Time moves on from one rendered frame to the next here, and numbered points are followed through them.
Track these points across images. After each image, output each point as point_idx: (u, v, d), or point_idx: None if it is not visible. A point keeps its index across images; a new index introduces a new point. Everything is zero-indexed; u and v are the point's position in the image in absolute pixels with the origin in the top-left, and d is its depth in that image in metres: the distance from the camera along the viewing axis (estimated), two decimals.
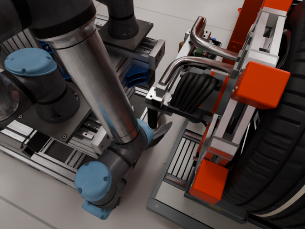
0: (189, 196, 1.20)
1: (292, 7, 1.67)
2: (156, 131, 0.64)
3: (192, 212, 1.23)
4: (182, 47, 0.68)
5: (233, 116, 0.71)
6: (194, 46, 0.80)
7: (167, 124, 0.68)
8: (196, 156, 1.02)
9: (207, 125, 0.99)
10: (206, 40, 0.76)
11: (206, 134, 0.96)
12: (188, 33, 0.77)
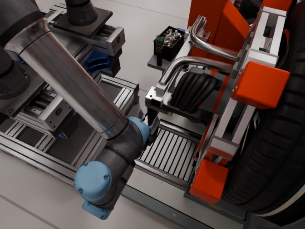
0: (189, 196, 1.20)
1: (261, 1, 1.72)
2: (152, 126, 0.65)
3: (156, 194, 1.28)
4: (182, 47, 0.68)
5: (233, 116, 0.71)
6: (194, 46, 0.80)
7: (156, 116, 0.70)
8: (196, 156, 1.02)
9: (207, 125, 0.99)
10: (206, 40, 0.76)
11: (206, 134, 0.96)
12: (188, 33, 0.77)
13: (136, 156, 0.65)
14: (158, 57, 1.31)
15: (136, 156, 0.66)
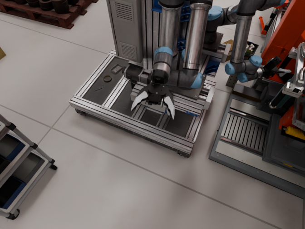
0: (268, 158, 1.75)
1: None
2: None
3: (242, 159, 1.83)
4: (298, 61, 1.23)
5: None
6: (296, 58, 1.35)
7: (170, 115, 0.73)
8: (282, 129, 1.57)
9: (291, 108, 1.54)
10: None
11: (292, 113, 1.51)
12: (294, 52, 1.32)
13: None
14: None
15: None
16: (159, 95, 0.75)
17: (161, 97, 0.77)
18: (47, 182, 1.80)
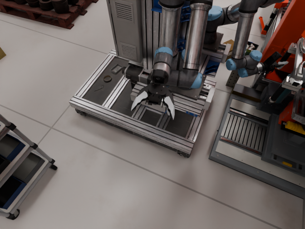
0: (268, 158, 1.75)
1: None
2: None
3: (242, 159, 1.83)
4: (297, 56, 1.25)
5: None
6: (295, 53, 1.37)
7: (170, 115, 0.73)
8: (282, 123, 1.59)
9: (291, 103, 1.56)
10: None
11: (291, 108, 1.54)
12: (293, 47, 1.34)
13: None
14: None
15: None
16: (159, 95, 0.75)
17: (161, 97, 0.77)
18: (47, 182, 1.80)
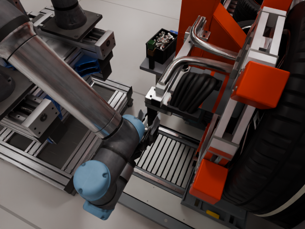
0: (186, 203, 1.17)
1: (256, 2, 1.71)
2: (152, 126, 0.65)
3: (148, 199, 1.27)
4: (182, 47, 0.68)
5: (233, 116, 0.71)
6: (194, 46, 0.80)
7: (156, 116, 0.70)
8: (196, 156, 1.02)
9: (207, 125, 0.99)
10: (206, 40, 0.76)
11: (206, 134, 0.96)
12: (188, 33, 0.77)
13: (136, 156, 0.65)
14: (150, 60, 1.29)
15: (137, 156, 0.66)
16: None
17: (146, 136, 0.66)
18: None
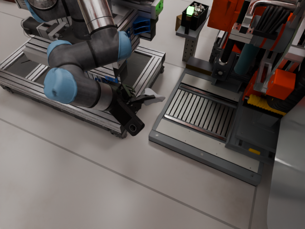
0: (231, 144, 1.42)
1: None
2: (143, 93, 0.66)
3: (185, 140, 1.53)
4: None
5: None
6: None
7: None
8: (245, 99, 1.26)
9: (255, 72, 1.24)
10: None
11: (255, 78, 1.21)
12: None
13: (126, 107, 0.58)
14: (187, 25, 1.56)
15: (127, 108, 0.58)
16: (139, 108, 0.64)
17: None
18: None
